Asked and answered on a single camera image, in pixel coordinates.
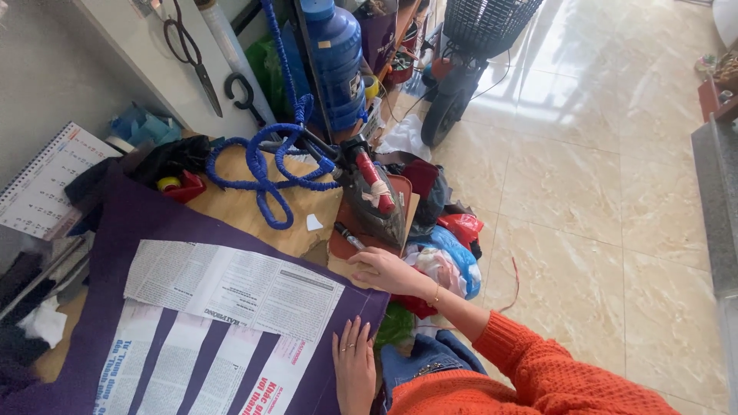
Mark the person's right hand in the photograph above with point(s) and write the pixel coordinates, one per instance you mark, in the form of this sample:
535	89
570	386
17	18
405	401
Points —
395	272

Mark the person's left hand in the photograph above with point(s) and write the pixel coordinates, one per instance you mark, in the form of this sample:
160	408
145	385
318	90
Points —
353	369

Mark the green fabric scrap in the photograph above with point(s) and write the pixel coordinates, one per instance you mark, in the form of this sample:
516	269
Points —
395	325

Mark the heap of fabric scraps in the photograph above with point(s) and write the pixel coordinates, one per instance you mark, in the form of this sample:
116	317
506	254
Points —
444	248

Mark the reddish brown iron rest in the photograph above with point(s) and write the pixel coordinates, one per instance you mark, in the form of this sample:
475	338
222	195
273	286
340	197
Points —
343	245

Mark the black silver marker pen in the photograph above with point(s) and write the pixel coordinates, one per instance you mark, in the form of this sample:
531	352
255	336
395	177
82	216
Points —
349	235

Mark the red print newspaper strip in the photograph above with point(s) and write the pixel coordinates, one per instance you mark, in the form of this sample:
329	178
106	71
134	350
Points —
282	374

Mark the blue denim jeans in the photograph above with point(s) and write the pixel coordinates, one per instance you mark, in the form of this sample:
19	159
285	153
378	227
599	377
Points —
429	360

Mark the white tailor chalk piece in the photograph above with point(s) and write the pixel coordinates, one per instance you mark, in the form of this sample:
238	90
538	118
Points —
313	222

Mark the red thread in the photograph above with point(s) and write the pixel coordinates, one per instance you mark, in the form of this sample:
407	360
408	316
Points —
514	282

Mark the newspaper pattern strip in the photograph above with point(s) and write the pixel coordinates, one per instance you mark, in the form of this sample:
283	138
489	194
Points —
127	357
225	374
173	369

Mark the white cloth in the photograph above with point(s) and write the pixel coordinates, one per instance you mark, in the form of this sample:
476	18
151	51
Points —
406	138

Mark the large newspaper pattern piece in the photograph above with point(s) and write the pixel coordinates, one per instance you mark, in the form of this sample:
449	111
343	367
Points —
242	288

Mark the orange knitted sweater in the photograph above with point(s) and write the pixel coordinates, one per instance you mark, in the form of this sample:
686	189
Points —
536	374

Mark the electric scooter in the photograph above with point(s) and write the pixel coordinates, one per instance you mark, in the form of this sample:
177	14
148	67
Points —
447	98

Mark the yellow tape roll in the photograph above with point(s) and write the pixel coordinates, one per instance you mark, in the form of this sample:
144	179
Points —
371	86

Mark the wooden shelf with clutter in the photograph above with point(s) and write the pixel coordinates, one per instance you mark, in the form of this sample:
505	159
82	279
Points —
403	57

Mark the large blue water bottle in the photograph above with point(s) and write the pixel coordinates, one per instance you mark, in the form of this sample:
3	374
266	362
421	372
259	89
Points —
337	57

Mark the red tape dispenser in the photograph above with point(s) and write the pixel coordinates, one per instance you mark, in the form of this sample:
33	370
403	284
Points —
181	185

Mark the green plastic bag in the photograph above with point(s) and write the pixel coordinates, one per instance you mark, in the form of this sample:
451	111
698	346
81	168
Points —
268	75

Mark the purple paper bag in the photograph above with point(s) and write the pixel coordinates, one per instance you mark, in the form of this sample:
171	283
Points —
377	32

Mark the black cloth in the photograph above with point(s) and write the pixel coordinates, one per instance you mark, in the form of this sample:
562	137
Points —
173	155

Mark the purple fabric sheet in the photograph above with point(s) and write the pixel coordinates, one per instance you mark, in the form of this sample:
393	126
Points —
132	225

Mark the black tailor scissors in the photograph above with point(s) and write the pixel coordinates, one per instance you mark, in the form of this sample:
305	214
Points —
206	83

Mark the clear plastic roll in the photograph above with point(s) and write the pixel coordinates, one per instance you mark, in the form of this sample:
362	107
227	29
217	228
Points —
230	52

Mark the blue fabric scraps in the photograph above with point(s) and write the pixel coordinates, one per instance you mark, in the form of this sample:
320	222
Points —
147	128

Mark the white cabinet panel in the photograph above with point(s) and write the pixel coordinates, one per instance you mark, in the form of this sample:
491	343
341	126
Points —
155	69

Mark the grey stone countertop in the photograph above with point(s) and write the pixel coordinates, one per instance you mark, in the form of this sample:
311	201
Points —
715	202

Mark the heap of dark clothes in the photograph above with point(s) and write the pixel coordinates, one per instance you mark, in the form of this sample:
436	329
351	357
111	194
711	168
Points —
26	299

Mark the red shelf with trinkets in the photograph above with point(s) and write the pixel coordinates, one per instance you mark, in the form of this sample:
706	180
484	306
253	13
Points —
719	80

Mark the spiral wall calendar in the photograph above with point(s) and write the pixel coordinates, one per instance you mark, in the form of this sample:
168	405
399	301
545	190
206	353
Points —
40	184

